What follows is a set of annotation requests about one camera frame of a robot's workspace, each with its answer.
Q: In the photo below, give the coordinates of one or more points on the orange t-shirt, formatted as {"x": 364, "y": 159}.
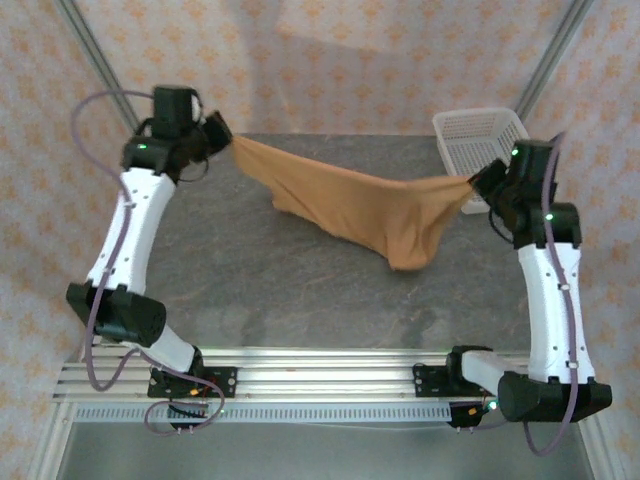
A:
{"x": 350, "y": 205}

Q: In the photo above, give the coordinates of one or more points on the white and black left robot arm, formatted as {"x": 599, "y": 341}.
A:
{"x": 132, "y": 230}

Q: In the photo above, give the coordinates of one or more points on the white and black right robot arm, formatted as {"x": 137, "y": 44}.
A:
{"x": 555, "y": 310}

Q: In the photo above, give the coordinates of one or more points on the white perforated plastic basket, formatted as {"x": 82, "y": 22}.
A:
{"x": 475, "y": 135}

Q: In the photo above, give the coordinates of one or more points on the wide aluminium cross beam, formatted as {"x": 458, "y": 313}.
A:
{"x": 325, "y": 375}

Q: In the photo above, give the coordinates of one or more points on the aluminium frame post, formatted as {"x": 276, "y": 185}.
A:
{"x": 86, "y": 35}
{"x": 555, "y": 50}

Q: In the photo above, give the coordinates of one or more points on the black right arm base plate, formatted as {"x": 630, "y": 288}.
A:
{"x": 425, "y": 382}

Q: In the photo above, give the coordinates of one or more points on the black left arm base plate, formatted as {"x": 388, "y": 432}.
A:
{"x": 225, "y": 382}

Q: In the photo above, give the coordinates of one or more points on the aluminium frame leg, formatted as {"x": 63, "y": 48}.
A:
{"x": 597, "y": 450}
{"x": 52, "y": 440}

